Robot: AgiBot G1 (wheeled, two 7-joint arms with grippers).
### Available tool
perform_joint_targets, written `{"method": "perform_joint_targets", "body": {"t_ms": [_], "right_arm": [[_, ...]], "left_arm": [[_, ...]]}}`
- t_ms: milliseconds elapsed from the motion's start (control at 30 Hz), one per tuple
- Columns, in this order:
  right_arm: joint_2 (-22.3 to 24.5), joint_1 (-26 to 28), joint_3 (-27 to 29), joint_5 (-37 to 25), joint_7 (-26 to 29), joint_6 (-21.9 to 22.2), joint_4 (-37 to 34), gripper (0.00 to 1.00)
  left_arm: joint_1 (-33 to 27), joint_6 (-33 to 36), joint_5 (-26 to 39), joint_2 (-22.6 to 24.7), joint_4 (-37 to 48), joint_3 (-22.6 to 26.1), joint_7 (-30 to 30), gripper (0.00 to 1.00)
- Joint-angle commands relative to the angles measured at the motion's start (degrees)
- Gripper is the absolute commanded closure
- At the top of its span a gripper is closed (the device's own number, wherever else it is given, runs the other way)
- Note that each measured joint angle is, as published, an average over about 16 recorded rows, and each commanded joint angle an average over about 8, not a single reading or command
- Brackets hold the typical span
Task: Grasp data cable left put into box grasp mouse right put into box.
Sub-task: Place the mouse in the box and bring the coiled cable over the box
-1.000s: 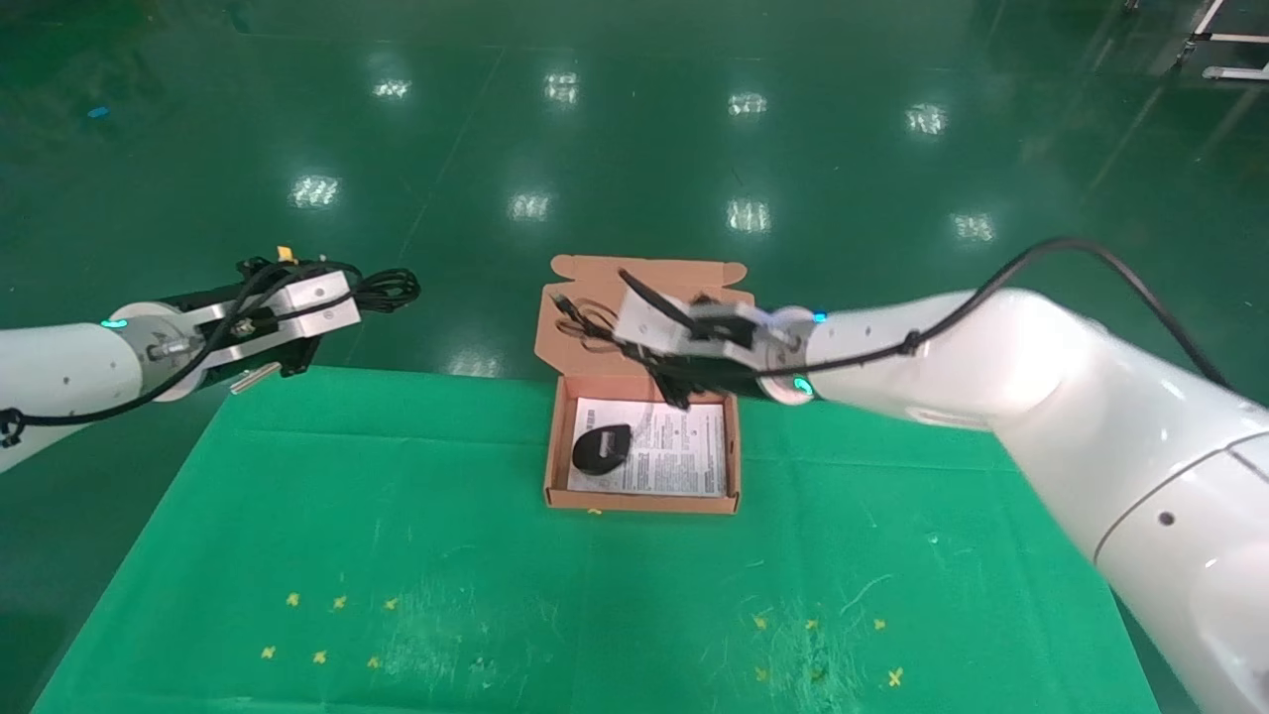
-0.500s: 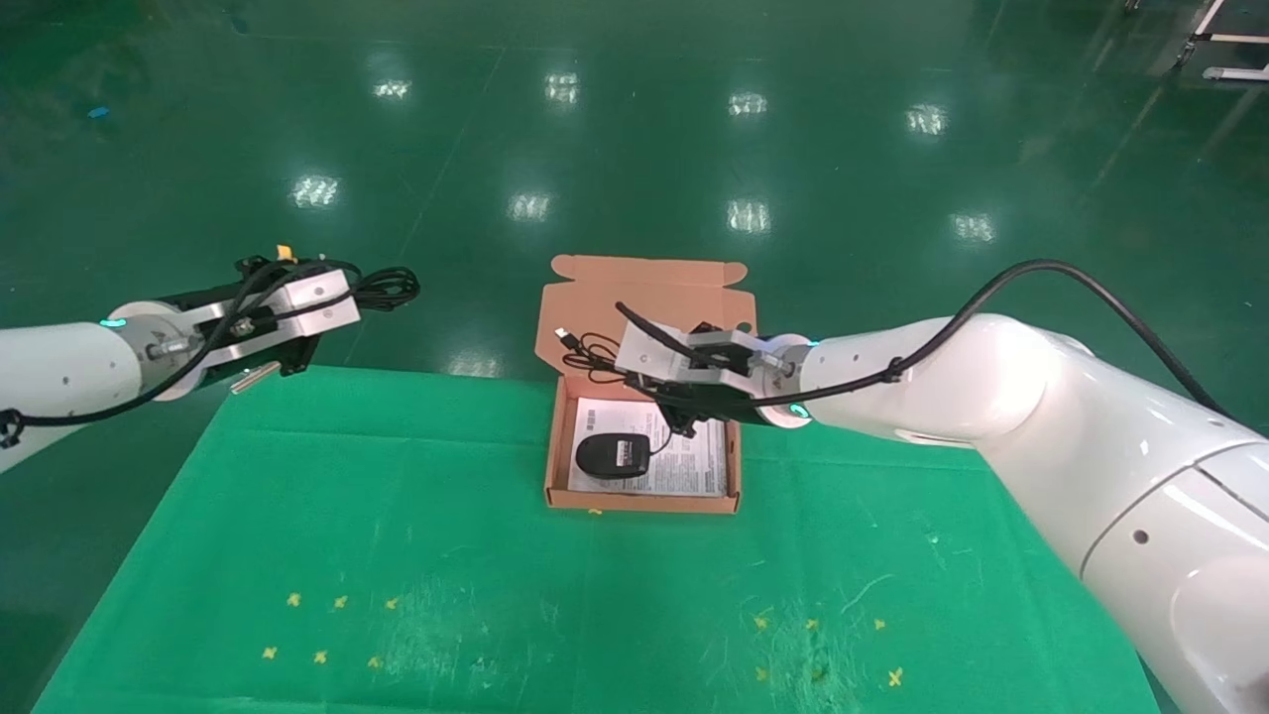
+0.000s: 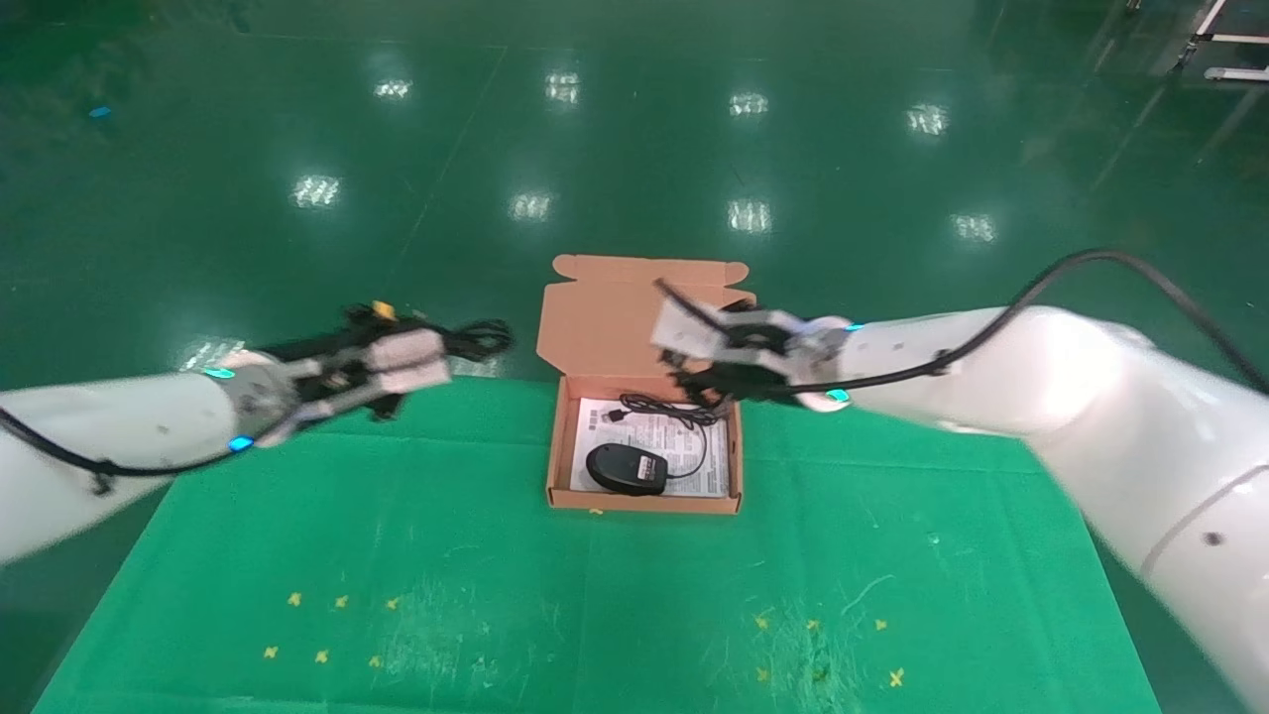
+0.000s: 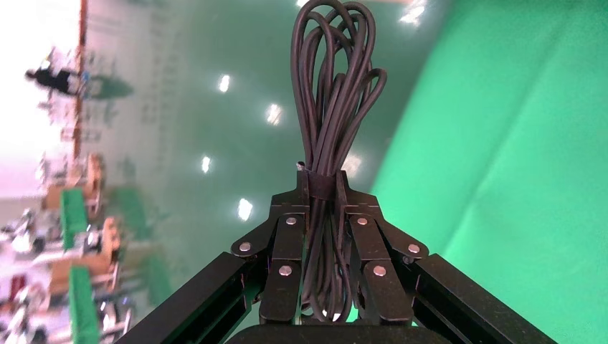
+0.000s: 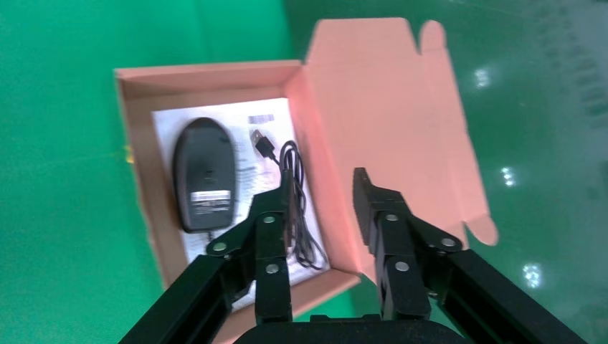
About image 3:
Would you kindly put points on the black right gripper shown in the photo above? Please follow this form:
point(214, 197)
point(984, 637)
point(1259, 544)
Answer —
point(753, 382)

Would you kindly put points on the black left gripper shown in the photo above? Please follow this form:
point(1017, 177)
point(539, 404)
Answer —
point(317, 349)

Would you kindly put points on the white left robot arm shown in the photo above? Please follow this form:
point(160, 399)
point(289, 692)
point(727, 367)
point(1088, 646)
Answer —
point(99, 436)

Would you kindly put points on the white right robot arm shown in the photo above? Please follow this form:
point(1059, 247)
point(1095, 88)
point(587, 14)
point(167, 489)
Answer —
point(1091, 397)

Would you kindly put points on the open orange cardboard box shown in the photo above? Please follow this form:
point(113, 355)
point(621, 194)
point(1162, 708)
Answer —
point(605, 317)

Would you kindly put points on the white printed instruction sheet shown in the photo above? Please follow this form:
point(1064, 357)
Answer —
point(654, 428)

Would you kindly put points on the green table mat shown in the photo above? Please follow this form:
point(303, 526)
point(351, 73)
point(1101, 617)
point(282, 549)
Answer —
point(595, 595)

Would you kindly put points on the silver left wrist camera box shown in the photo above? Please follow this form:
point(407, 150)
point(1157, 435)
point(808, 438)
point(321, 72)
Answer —
point(406, 362)

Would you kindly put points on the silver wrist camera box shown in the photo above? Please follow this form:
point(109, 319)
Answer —
point(694, 322)
point(406, 362)

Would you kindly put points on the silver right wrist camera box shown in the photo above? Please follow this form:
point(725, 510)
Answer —
point(694, 322)

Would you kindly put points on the white metal frame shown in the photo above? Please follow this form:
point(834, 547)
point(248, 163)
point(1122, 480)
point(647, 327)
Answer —
point(1229, 40)

